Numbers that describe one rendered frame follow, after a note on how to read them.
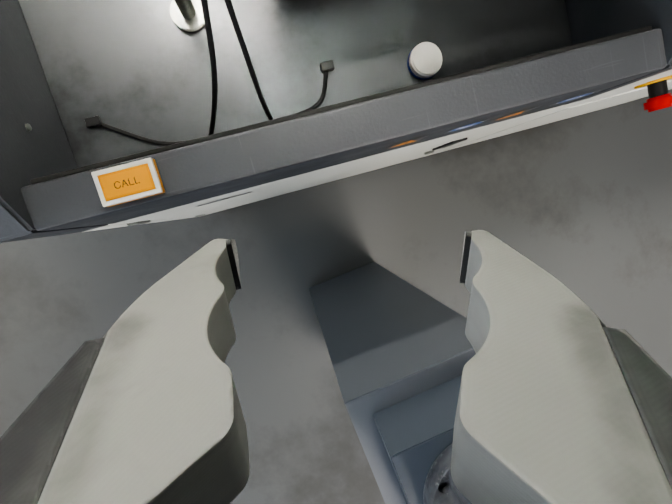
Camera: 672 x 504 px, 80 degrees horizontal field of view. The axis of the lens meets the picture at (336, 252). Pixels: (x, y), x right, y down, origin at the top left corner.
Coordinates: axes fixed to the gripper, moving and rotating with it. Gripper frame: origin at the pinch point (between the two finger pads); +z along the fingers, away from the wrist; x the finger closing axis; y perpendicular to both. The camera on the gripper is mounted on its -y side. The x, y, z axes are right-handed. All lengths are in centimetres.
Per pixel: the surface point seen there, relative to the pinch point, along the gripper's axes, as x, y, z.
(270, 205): -27, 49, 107
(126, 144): -25.5, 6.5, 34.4
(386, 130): 3.4, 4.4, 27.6
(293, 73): -6.5, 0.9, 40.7
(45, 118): -31.5, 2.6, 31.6
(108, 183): -20.3, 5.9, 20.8
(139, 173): -17.8, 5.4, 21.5
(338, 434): -8, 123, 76
